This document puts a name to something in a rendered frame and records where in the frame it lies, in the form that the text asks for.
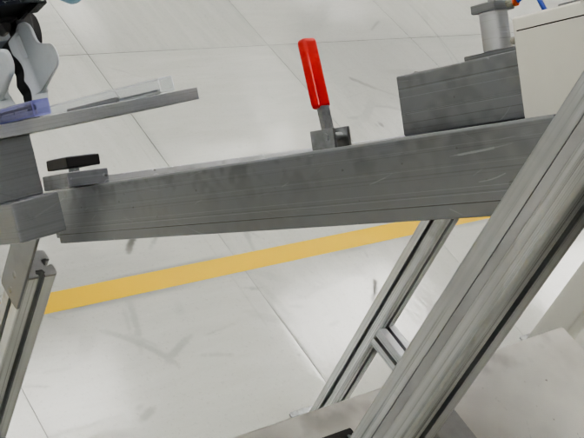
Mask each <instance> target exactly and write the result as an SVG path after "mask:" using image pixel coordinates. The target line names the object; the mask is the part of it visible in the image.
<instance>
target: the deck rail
mask: <svg viewBox="0 0 584 438"><path fill-rule="evenodd" d="M555 115H556V114H553V115H546V116H536V117H530V118H524V119H519V120H513V121H507V122H501V123H490V124H484V125H479V126H473V127H467V128H461V129H451V130H445V131H439V132H433V133H427V134H421V135H416V136H405V137H399V138H394V139H388V140H382V141H376V142H371V143H359V144H354V145H348V146H342V147H336V148H331V149H320V150H314V151H309V152H302V153H296V154H291V155H285V156H274V157H269V158H263V159H257V160H251V161H246V162H239V163H229V164H223V165H217V166H211V167H206V168H200V169H189V170H184V171H177V172H172V173H166V174H161V175H154V176H144V177H138V178H132V179H126V180H121V181H114V182H104V183H98V184H92V185H86V186H81V187H75V188H69V189H59V190H53V192H54V191H55V192H57V194H58V197H59V201H60V204H61V208H62V212H63V219H64V222H65V226H66V230H65V231H64V232H60V233H59V236H60V243H72V242H99V241H113V240H127V239H140V238H154V237H168V236H195V235H208V234H222V233H236V232H250V231H264V230H278V229H305V228H319V227H332V226H346V225H360V224H374V223H388V222H414V221H428V220H442V219H456V218H469V217H484V216H491V215H492V214H493V213H494V211H495V209H496V207H497V206H498V204H499V203H500V201H501V199H502V197H504V195H505V194H506V192H507V191H508V188H509V187H510V185H511V184H512V182H513V181H514V179H515V178H516V176H517V175H518V173H519V172H520V170H521V168H522V166H523V165H524V163H525V162H526V160H527V159H528V157H529V156H530V154H531V153H532V151H533V149H534V147H535V146H536V144H537V143H538V142H539V140H540V139H541V137H542V135H543V134H544V132H545V130H546V129H547V127H548V125H549V124H550V123H551V121H552V120H553V118H554V116H555Z"/></svg>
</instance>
